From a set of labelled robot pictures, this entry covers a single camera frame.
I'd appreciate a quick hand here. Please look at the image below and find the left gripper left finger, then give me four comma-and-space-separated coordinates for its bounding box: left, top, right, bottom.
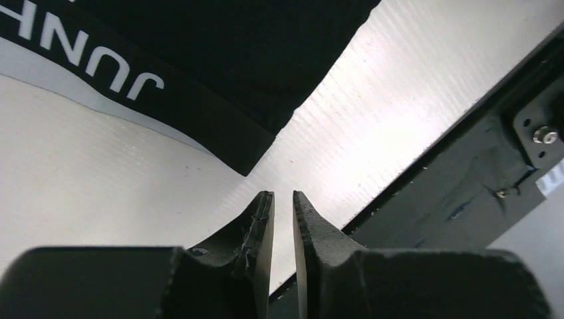
1, 191, 274, 318

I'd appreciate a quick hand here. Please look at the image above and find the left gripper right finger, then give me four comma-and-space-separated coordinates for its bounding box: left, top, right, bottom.
293, 191, 551, 318

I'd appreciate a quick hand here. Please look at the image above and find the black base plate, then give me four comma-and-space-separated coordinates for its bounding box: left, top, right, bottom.
269, 27, 563, 318

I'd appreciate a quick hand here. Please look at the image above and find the black underwear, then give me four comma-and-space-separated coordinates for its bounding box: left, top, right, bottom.
1, 0, 377, 176

